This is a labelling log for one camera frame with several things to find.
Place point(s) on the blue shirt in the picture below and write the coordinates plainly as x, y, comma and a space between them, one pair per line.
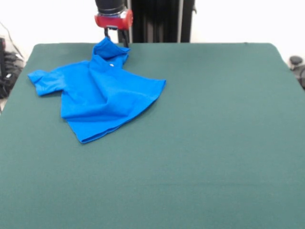
100, 95

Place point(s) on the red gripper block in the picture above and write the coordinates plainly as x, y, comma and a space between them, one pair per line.
113, 21

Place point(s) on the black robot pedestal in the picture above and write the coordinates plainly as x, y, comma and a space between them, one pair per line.
162, 21

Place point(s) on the dark green table cloth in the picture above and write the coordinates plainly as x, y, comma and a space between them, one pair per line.
190, 131

